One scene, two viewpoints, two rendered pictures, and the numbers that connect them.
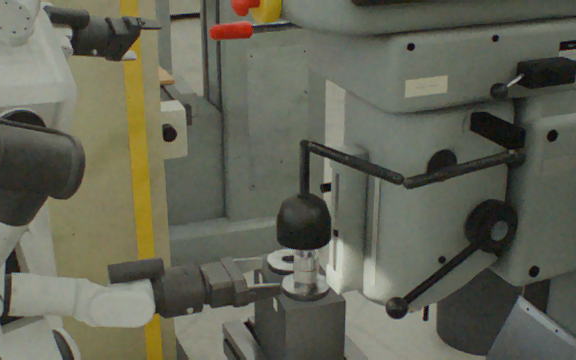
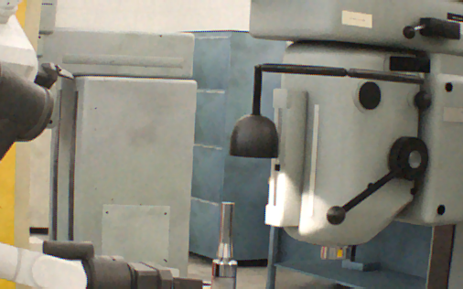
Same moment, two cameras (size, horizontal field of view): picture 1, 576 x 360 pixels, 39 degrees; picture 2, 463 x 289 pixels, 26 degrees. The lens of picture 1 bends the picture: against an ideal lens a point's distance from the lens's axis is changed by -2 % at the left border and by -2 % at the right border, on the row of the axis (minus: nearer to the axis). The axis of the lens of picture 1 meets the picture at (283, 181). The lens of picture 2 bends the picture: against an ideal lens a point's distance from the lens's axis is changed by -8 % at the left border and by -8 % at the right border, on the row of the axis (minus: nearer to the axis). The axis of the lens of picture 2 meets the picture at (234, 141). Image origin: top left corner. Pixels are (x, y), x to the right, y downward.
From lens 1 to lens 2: 0.77 m
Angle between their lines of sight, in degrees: 21
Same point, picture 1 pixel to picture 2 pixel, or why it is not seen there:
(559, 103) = (451, 64)
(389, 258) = (327, 183)
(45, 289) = not seen: outside the picture
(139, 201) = not seen: outside the picture
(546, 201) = (447, 145)
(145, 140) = not seen: hidden behind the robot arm
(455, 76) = (377, 17)
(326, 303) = not seen: outside the picture
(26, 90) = (8, 50)
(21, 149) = (13, 79)
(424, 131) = (355, 63)
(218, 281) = (144, 270)
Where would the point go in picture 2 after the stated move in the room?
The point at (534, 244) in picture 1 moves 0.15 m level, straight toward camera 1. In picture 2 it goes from (440, 184) to (439, 191)
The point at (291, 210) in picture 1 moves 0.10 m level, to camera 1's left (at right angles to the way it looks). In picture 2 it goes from (246, 122) to (177, 118)
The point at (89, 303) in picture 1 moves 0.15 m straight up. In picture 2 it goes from (31, 263) to (32, 179)
